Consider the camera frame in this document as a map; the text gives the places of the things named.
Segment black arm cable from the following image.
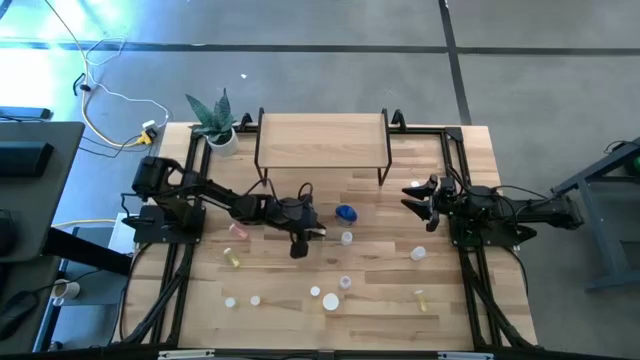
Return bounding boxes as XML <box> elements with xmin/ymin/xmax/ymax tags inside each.
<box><xmin>447</xmin><ymin>164</ymin><xmax>554</xmax><ymax>226</ymax></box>
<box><xmin>243</xmin><ymin>177</ymin><xmax>315</xmax><ymax>202</ymax></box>

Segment silver metal bracket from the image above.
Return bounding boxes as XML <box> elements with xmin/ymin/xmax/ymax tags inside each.
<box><xmin>438</xmin><ymin>351</ymin><xmax>495</xmax><ymax>360</ymax></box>
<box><xmin>158</xmin><ymin>349</ymin><xmax>216</xmax><ymax>360</ymax></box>

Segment clear jar blue lid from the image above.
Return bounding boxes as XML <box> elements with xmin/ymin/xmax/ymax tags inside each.
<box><xmin>334</xmin><ymin>203</ymin><xmax>359</xmax><ymax>225</ymax></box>

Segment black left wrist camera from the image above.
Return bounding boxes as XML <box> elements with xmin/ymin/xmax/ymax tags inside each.
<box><xmin>289</xmin><ymin>238</ymin><xmax>310</xmax><ymax>260</ymax></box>

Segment black desk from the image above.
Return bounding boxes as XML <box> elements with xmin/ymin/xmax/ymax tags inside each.
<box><xmin>0</xmin><ymin>121</ymin><xmax>86</xmax><ymax>264</ymax></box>

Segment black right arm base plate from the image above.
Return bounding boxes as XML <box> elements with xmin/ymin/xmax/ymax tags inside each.
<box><xmin>447</xmin><ymin>207</ymin><xmax>539</xmax><ymax>250</ymax></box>

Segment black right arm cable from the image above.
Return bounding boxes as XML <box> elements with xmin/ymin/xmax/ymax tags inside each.
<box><xmin>447</xmin><ymin>164</ymin><xmax>554</xmax><ymax>226</ymax></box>

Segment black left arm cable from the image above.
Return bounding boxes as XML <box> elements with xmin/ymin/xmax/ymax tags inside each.
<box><xmin>243</xmin><ymin>177</ymin><xmax>315</xmax><ymax>202</ymax></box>

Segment yellow floor cable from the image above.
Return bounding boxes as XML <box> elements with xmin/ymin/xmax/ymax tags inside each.
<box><xmin>43</xmin><ymin>0</ymin><xmax>151</xmax><ymax>149</ymax></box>
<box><xmin>51</xmin><ymin>217</ymin><xmax>117</xmax><ymax>229</ymax></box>

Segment black desk leg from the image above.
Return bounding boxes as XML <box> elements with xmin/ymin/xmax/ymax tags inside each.
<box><xmin>42</xmin><ymin>227</ymin><xmax>134</xmax><ymax>277</ymax></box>

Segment snake plant white pot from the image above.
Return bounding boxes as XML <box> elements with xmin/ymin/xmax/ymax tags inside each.
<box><xmin>184</xmin><ymin>88</ymin><xmax>241</xmax><ymax>159</ymax></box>

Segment wooden shelf black legs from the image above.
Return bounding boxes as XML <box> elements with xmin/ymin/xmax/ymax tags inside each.
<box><xmin>253</xmin><ymin>106</ymin><xmax>394</xmax><ymax>188</ymax></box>

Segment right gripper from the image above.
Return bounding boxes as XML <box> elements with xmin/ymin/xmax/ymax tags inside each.
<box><xmin>400</xmin><ymin>174</ymin><xmax>462</xmax><ymax>224</ymax></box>

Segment paper cup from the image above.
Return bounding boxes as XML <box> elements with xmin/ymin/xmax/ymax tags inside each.
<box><xmin>51</xmin><ymin>278</ymin><xmax>82</xmax><ymax>307</ymax></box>

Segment black floor cable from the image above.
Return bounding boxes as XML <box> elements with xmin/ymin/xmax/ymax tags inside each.
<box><xmin>72</xmin><ymin>72</ymin><xmax>96</xmax><ymax>97</ymax></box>

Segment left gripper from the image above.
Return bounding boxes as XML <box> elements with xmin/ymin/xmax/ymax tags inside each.
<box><xmin>269</xmin><ymin>196</ymin><xmax>330</xmax><ymax>243</ymax></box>

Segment grey metal stand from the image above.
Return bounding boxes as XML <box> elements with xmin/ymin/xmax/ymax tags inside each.
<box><xmin>549</xmin><ymin>135</ymin><xmax>640</xmax><ymax>294</ymax></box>

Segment black flat device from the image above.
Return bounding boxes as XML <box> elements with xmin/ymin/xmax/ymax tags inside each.
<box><xmin>0</xmin><ymin>105</ymin><xmax>53</xmax><ymax>121</ymax></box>

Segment white floor cable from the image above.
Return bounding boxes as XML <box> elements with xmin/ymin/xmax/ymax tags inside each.
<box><xmin>82</xmin><ymin>37</ymin><xmax>172</xmax><ymax>129</ymax></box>

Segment black aluminium table frame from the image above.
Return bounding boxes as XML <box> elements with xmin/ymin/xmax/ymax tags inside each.
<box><xmin>117</xmin><ymin>122</ymin><xmax>541</xmax><ymax>360</ymax></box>

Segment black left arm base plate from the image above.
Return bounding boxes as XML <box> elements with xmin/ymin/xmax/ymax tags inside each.
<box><xmin>122</xmin><ymin>202</ymin><xmax>207</xmax><ymax>245</ymax></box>

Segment black oblong desk device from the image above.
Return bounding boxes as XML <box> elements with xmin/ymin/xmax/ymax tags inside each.
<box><xmin>0</xmin><ymin>141</ymin><xmax>55</xmax><ymax>178</ymax></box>

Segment white floor box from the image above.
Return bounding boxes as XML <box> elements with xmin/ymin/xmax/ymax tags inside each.
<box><xmin>107</xmin><ymin>213</ymin><xmax>139</xmax><ymax>254</ymax></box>

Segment dark grey desk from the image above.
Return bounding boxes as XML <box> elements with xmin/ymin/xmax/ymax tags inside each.
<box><xmin>0</xmin><ymin>255</ymin><xmax>64</xmax><ymax>356</ymax></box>

